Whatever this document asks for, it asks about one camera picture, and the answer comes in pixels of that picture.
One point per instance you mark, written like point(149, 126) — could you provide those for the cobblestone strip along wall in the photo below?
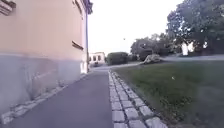
point(23, 108)

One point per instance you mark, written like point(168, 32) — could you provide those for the green grass lawn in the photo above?
point(173, 86)

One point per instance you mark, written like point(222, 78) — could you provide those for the large leafy tree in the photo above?
point(200, 23)

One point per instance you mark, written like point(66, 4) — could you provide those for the dark green hedge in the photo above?
point(116, 58)

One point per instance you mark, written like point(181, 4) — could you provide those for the grey asphalt path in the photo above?
point(80, 103)

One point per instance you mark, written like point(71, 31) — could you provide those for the group of distant trees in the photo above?
point(146, 45)

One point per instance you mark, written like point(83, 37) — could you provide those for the white upright sign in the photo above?
point(184, 49)

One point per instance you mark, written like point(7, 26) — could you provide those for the grey boulder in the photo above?
point(151, 59)

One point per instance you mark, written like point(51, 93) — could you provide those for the cobblestone edging strip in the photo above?
point(123, 106)

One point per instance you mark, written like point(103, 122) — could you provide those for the small pale building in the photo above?
point(96, 58)

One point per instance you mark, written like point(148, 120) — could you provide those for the grey road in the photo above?
point(196, 57)

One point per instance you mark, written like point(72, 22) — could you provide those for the orange building with grey base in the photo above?
point(40, 40)

